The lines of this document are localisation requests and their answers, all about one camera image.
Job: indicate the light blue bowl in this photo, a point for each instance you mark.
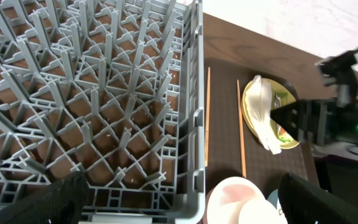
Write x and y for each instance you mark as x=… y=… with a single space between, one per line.
x=274 y=200

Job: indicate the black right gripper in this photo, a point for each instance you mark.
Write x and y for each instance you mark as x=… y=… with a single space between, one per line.
x=318 y=121

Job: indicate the grey plastic dish rack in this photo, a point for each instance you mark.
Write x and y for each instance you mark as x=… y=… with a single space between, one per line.
x=112 y=89

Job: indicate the white napkin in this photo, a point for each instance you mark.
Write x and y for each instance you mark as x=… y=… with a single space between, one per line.
x=258 y=100

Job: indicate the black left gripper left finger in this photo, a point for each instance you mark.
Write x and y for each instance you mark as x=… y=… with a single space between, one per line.
x=60 y=202

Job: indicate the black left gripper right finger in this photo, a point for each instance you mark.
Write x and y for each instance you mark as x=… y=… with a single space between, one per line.
x=304 y=202

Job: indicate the white pink bowl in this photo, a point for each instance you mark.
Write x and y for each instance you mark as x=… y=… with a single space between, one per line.
x=225 y=200

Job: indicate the green snack wrapper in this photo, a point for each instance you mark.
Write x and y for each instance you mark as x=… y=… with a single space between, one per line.
x=281 y=100

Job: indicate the dark brown serving tray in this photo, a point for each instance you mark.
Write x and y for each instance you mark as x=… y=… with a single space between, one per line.
x=263 y=168

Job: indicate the yellow round plate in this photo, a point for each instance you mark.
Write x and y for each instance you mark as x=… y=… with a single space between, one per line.
x=276 y=86

